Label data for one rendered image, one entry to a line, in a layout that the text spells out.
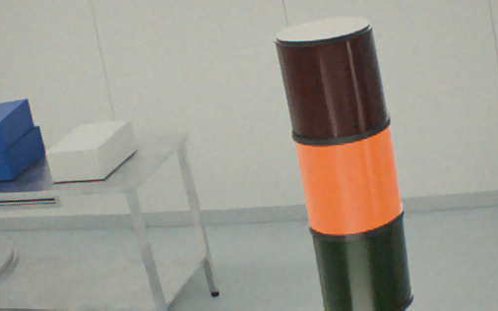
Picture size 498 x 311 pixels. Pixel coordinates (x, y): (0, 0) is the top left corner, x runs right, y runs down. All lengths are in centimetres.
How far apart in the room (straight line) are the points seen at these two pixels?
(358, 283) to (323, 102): 10
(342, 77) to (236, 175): 616
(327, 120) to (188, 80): 605
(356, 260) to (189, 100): 607
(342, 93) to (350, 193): 5
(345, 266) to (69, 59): 635
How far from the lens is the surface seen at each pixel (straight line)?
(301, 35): 53
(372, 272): 55
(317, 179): 54
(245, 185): 668
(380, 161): 54
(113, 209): 711
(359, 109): 52
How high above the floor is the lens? 246
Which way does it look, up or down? 18 degrees down
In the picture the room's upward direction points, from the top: 12 degrees counter-clockwise
